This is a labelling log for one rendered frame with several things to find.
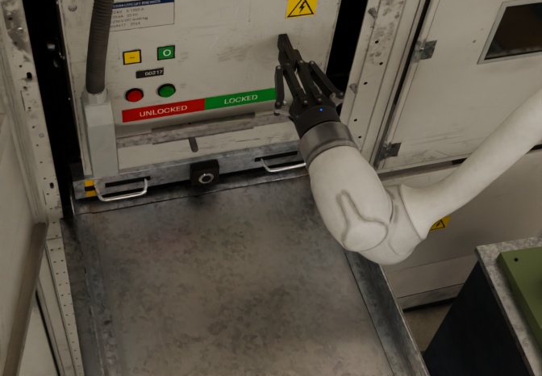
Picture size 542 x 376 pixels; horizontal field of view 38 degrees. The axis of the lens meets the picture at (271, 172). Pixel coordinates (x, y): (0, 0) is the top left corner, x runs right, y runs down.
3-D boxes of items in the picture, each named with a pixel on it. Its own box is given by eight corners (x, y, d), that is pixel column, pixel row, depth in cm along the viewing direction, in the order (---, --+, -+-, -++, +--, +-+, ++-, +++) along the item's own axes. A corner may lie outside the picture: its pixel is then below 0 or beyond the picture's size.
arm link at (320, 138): (355, 174, 133) (343, 148, 136) (365, 139, 126) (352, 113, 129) (304, 184, 131) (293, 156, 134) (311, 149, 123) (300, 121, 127)
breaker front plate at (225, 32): (311, 145, 172) (349, -33, 134) (87, 183, 160) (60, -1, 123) (309, 140, 173) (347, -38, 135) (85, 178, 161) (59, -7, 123)
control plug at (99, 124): (119, 174, 144) (114, 110, 131) (93, 178, 143) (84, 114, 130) (112, 142, 149) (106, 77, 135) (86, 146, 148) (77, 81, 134)
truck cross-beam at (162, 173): (320, 156, 176) (324, 139, 171) (75, 199, 163) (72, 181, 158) (314, 139, 179) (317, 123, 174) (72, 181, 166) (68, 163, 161)
